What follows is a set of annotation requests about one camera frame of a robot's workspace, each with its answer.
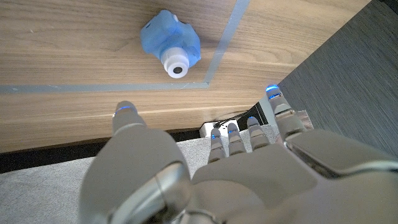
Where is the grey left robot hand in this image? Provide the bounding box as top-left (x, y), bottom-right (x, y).
top-left (77, 83), bottom-right (398, 224)

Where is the blue toy camera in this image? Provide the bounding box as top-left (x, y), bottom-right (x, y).
top-left (139, 9), bottom-right (202, 79)

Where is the white power strip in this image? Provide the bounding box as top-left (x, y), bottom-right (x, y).
top-left (198, 119), bottom-right (240, 139)

